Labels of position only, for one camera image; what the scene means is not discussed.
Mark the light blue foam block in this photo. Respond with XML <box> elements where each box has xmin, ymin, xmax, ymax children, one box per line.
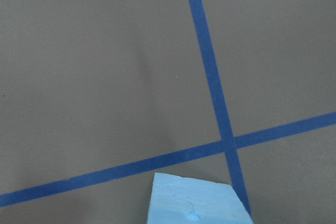
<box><xmin>147</xmin><ymin>173</ymin><xmax>253</xmax><ymax>224</ymax></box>

